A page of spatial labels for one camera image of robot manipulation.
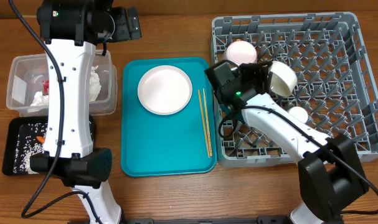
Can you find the orange carrot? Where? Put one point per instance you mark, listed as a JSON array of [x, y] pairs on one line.
[[41, 139]]

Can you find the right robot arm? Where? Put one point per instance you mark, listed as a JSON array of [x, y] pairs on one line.
[[330, 173]]

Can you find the teal plastic serving tray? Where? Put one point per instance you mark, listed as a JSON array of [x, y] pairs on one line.
[[153, 145]]

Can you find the white paper napkin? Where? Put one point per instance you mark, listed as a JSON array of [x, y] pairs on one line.
[[95, 86]]

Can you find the clear plastic waste bin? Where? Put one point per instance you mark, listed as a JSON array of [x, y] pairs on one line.
[[29, 71]]

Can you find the small white bowl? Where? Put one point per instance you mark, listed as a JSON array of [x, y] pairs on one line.
[[240, 52]]

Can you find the white rice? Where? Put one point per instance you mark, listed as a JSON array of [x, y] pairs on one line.
[[27, 145]]

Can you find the wooden chopstick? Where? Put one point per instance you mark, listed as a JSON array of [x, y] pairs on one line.
[[203, 123], [207, 124]]

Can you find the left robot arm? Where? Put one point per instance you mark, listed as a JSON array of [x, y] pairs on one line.
[[69, 33]]

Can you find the white tissue paper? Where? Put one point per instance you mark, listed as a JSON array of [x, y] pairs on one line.
[[40, 99]]

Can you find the grey plastic dishwasher rack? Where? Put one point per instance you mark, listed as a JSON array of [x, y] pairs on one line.
[[335, 85]]

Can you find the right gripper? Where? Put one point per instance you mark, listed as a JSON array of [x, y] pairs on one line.
[[261, 73]]

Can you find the large white bowl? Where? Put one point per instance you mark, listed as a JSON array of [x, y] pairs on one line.
[[283, 80]]

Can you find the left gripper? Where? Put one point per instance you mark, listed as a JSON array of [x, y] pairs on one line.
[[125, 32]]

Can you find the white cup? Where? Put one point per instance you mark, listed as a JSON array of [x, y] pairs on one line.
[[299, 113]]

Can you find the black plastic tray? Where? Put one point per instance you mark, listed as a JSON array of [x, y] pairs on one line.
[[8, 161]]

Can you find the large white plate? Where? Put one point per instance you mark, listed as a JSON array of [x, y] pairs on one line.
[[164, 90]]

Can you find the red snack wrapper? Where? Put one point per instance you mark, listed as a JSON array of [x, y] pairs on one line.
[[46, 87]]

